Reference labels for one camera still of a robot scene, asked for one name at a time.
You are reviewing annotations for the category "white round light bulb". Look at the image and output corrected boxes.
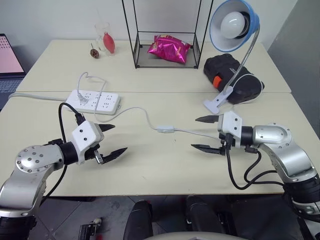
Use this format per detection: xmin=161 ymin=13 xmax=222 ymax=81
xmin=219 ymin=11 xmax=247 ymax=40

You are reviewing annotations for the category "clear drinking glass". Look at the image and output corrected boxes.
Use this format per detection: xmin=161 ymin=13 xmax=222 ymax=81
xmin=94 ymin=22 xmax=116 ymax=57

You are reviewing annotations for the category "red rubber bulb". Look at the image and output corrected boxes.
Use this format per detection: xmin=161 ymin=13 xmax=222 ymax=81
xmin=102 ymin=31 xmax=116 ymax=55

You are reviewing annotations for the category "black plastic tool case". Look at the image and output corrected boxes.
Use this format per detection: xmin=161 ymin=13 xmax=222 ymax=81
xmin=202 ymin=53 xmax=266 ymax=105

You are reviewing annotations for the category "open laptop computer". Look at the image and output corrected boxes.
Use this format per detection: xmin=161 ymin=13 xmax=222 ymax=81
xmin=0 ymin=33 xmax=27 ymax=112

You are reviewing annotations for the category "small brown round object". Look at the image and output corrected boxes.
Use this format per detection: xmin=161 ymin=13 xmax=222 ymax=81
xmin=89 ymin=42 xmax=102 ymax=59

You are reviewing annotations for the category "dark rounded shape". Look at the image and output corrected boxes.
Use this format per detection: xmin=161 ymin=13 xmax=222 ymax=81
xmin=184 ymin=194 xmax=238 ymax=237
xmin=123 ymin=199 xmax=154 ymax=240

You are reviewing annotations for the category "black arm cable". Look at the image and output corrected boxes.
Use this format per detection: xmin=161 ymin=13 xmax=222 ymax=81
xmin=223 ymin=133 xmax=286 ymax=190
xmin=42 ymin=102 xmax=86 ymax=200

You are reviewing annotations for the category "white power strip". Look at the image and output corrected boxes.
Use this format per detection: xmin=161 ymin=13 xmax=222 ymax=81
xmin=65 ymin=89 xmax=121 ymax=116

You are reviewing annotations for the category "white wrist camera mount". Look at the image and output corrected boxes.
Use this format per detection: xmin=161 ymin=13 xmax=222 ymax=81
xmin=216 ymin=110 xmax=244 ymax=148
xmin=71 ymin=120 xmax=105 ymax=166

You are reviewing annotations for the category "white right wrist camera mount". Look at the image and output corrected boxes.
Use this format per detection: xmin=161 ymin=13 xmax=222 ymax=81
xmin=216 ymin=110 xmax=244 ymax=148

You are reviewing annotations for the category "white cable with switch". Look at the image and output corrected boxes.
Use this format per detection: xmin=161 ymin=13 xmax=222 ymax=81
xmin=77 ymin=71 xmax=266 ymax=141

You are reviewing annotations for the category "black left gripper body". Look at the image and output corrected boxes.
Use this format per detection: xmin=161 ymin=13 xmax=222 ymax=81
xmin=84 ymin=143 xmax=105 ymax=165

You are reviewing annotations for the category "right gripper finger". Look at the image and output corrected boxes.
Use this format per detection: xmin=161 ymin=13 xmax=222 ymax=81
xmin=190 ymin=143 xmax=222 ymax=155
xmin=195 ymin=115 xmax=220 ymax=124

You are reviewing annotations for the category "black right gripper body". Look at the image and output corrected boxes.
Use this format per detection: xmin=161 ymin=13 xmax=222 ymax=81
xmin=218 ymin=132 xmax=236 ymax=156

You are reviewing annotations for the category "black base with caster wheel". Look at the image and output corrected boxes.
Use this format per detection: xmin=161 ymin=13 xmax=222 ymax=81
xmin=78 ymin=217 xmax=103 ymax=240

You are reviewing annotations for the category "blue clip-on desk lamp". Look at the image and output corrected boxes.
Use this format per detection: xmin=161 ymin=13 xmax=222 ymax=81
xmin=202 ymin=0 xmax=261 ymax=115

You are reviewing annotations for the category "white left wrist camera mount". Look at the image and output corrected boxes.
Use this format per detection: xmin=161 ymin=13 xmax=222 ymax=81
xmin=71 ymin=120 xmax=105 ymax=166

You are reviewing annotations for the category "pink foil snack bag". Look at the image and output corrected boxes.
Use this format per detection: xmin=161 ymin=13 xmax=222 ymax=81
xmin=146 ymin=34 xmax=192 ymax=65

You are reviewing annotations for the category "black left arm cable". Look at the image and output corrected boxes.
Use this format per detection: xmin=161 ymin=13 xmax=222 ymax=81
xmin=42 ymin=102 xmax=86 ymax=200

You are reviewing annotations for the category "white inline cord switch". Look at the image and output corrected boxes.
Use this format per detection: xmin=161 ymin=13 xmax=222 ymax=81
xmin=156 ymin=124 xmax=176 ymax=134

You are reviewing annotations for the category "grey power strip cord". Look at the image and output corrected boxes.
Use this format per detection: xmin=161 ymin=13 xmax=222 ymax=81
xmin=8 ymin=92 xmax=69 ymax=102

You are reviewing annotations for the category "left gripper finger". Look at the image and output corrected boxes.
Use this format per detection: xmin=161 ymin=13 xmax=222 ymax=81
xmin=102 ymin=147 xmax=129 ymax=165
xmin=98 ymin=123 xmax=116 ymax=134

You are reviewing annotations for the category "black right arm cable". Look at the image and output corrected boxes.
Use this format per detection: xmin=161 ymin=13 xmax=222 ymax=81
xmin=223 ymin=133 xmax=286 ymax=190

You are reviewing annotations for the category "black wire frame rack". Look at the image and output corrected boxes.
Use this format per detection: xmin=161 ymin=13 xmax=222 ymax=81
xmin=121 ymin=0 xmax=215 ymax=70

